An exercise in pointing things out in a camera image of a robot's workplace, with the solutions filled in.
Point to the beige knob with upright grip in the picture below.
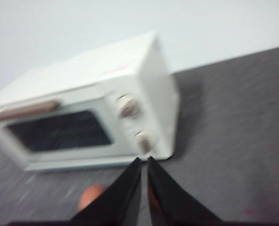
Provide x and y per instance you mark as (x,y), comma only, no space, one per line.
(145,142)

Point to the white Toshiba toaster oven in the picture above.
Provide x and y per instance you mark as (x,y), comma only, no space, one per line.
(94,70)

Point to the brown egg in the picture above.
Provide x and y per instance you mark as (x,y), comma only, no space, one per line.
(91,194)

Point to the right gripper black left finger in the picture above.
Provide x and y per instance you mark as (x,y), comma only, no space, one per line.
(120,202)

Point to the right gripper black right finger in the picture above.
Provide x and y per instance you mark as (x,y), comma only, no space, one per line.
(172,204)

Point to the beige knob with slanted grip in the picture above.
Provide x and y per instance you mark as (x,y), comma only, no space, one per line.
(127,107)

